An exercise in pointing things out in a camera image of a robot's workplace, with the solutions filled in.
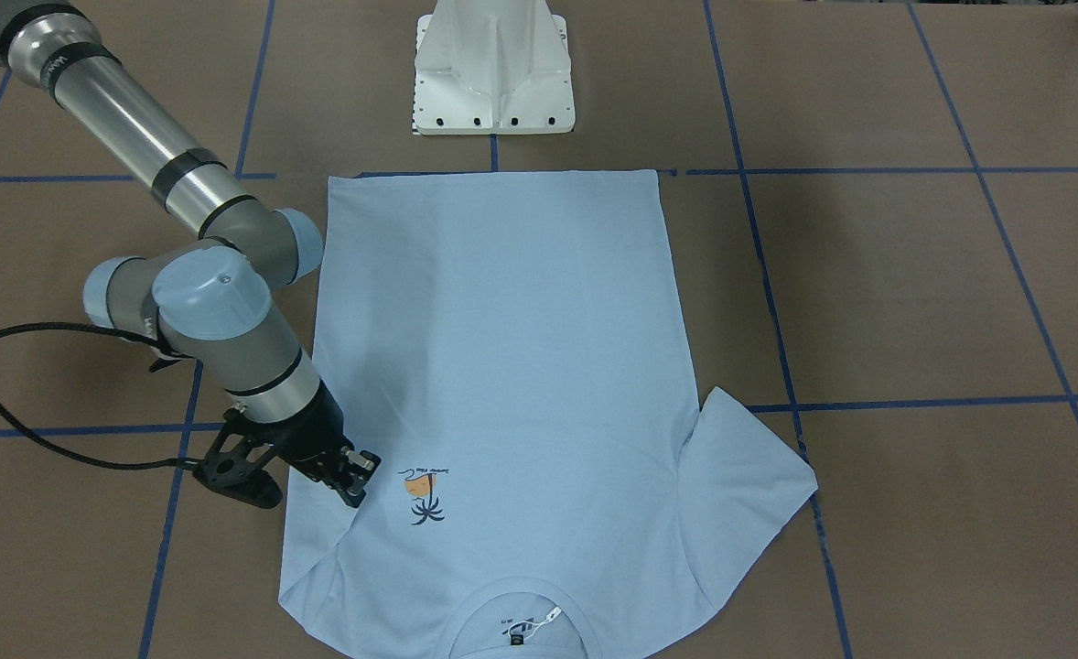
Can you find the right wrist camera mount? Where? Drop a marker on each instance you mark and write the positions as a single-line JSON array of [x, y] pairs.
[[235, 465]]

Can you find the white camera pillar base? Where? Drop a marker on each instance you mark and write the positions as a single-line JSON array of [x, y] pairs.
[[492, 68]]

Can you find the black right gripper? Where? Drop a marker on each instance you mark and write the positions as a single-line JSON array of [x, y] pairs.
[[312, 436]]

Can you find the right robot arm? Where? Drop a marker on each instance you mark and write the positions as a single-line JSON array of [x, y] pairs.
[[209, 296]]

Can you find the light blue t-shirt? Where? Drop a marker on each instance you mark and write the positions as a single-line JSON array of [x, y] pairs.
[[552, 485]]

